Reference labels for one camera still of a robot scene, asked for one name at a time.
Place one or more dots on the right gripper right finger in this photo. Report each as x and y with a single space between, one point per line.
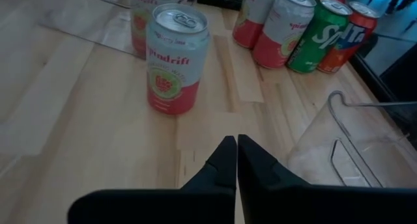
277 201

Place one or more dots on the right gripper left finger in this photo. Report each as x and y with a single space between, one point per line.
211 201

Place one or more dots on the Spindrift raspberry lime can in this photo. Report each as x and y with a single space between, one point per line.
176 61
140 25
251 25
280 38

